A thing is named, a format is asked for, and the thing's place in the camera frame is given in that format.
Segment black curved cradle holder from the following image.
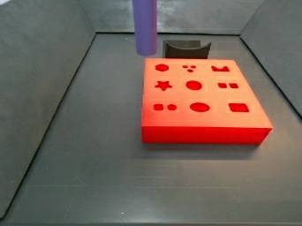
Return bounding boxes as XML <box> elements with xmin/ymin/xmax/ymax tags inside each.
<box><xmin>163</xmin><ymin>40</ymin><xmax>211</xmax><ymax>59</ymax></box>

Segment red shape sorter block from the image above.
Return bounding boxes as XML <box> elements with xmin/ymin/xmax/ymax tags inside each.
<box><xmin>141</xmin><ymin>58</ymin><xmax>272</xmax><ymax>145</ymax></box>

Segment purple round cylinder peg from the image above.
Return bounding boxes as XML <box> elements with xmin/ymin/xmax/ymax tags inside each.
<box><xmin>132</xmin><ymin>0</ymin><xmax>156</xmax><ymax>57</ymax></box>

